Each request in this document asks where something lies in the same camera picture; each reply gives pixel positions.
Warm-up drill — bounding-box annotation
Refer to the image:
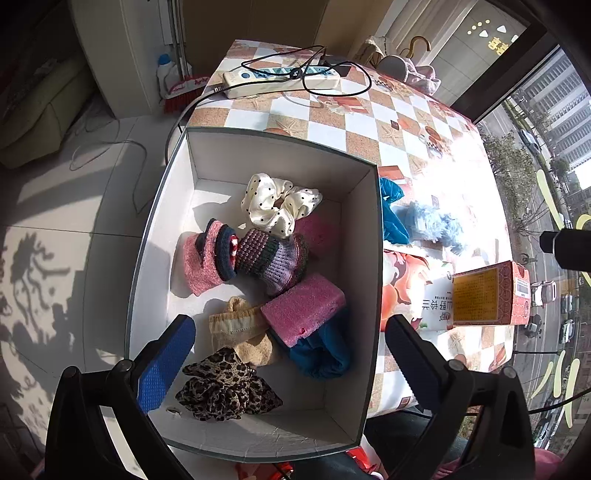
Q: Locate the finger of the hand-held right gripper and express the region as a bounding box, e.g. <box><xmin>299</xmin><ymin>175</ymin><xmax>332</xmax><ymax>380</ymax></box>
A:
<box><xmin>539</xmin><ymin>228</ymin><xmax>591</xmax><ymax>273</ymax></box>

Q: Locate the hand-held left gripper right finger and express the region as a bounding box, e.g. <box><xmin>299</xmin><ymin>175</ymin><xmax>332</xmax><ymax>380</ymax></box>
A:
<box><xmin>384</xmin><ymin>315</ymin><xmax>536</xmax><ymax>480</ymax></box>

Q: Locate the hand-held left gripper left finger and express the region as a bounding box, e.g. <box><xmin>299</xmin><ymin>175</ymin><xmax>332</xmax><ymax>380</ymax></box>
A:
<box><xmin>44</xmin><ymin>314</ymin><xmax>197</xmax><ymax>480</ymax></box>

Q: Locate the leopard print scrunchie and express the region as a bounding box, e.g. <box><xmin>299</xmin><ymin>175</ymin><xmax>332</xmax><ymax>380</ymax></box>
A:
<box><xmin>174</xmin><ymin>347</ymin><xmax>283</xmax><ymax>423</ymax></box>

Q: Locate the beige cloth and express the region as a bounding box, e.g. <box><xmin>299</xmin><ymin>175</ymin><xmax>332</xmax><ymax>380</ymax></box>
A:
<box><xmin>209</xmin><ymin>296</ymin><xmax>284</xmax><ymax>367</ymax></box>

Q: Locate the teal cloth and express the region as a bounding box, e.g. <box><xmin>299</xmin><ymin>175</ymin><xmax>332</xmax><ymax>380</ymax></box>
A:
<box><xmin>379</xmin><ymin>176</ymin><xmax>411</xmax><ymax>245</ymax></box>
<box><xmin>288</xmin><ymin>309</ymin><xmax>352</xmax><ymax>379</ymax></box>

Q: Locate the pink sock with navy cuff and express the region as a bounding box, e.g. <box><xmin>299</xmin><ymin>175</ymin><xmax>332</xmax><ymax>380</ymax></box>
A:
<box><xmin>170</xmin><ymin>218</ymin><xmax>241</xmax><ymax>297</ymax></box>

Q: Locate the large pink foam sponge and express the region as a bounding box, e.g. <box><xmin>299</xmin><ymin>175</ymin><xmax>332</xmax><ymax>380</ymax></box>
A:
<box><xmin>260</xmin><ymin>272</ymin><xmax>347</xmax><ymax>348</ymax></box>

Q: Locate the white polka-dot scrunchie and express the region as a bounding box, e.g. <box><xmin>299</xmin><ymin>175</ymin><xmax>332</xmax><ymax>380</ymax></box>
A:
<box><xmin>241</xmin><ymin>173</ymin><xmax>323</xmax><ymax>238</ymax></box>

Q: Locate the large white cardboard box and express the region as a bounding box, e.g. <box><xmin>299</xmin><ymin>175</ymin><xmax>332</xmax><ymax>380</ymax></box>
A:
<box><xmin>124</xmin><ymin>127</ymin><xmax>385</xmax><ymax>463</ymax></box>

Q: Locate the white and orange carton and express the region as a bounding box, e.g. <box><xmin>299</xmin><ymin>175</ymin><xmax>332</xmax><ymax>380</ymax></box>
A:
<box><xmin>382</xmin><ymin>249</ymin><xmax>455</xmax><ymax>333</ymax></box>

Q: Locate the red and yellow box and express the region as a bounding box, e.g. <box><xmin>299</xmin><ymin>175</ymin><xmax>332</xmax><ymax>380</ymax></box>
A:
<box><xmin>451</xmin><ymin>260</ymin><xmax>532</xmax><ymax>328</ymax></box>

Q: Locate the light blue fluffy cloth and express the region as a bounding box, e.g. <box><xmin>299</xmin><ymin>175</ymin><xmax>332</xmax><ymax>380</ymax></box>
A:
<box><xmin>404</xmin><ymin>200</ymin><xmax>469</xmax><ymax>257</ymax></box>

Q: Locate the checkered printed tablecloth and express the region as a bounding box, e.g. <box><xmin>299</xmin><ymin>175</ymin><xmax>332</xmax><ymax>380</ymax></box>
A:
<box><xmin>185</xmin><ymin>39</ymin><xmax>522</xmax><ymax>416</ymax></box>

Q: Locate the pink and white fabric bundle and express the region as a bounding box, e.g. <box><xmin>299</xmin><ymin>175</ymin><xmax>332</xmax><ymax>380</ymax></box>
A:
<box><xmin>365</xmin><ymin>37</ymin><xmax>441</xmax><ymax>95</ymax></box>

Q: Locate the red broom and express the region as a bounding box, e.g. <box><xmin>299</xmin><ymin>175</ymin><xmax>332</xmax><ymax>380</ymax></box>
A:
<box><xmin>161</xmin><ymin>0</ymin><xmax>209</xmax><ymax>114</ymax></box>

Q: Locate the green cushion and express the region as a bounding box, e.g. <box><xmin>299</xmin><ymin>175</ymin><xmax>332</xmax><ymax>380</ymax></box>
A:
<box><xmin>0</xmin><ymin>53</ymin><xmax>95</xmax><ymax>169</ymax></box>

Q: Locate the white bottle with blue cap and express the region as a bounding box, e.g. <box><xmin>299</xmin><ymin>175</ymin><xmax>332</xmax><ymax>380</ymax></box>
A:
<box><xmin>156</xmin><ymin>53</ymin><xmax>178</xmax><ymax>100</ymax></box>

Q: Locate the white power strip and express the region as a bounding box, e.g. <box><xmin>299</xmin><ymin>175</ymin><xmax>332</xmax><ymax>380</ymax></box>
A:
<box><xmin>223</xmin><ymin>65</ymin><xmax>340</xmax><ymax>99</ymax></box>

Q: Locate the white cabinet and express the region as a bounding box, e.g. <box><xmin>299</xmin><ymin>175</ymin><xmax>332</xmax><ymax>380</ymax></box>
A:
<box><xmin>69</xmin><ymin>0</ymin><xmax>185</xmax><ymax>121</ymax></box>

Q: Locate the grey power cord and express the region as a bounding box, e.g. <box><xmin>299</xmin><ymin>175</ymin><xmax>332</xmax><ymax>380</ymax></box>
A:
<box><xmin>164</xmin><ymin>83</ymin><xmax>227</xmax><ymax>162</ymax></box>

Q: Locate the black cable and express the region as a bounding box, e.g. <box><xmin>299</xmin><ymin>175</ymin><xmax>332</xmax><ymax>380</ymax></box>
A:
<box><xmin>240</xmin><ymin>45</ymin><xmax>372</xmax><ymax>97</ymax></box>

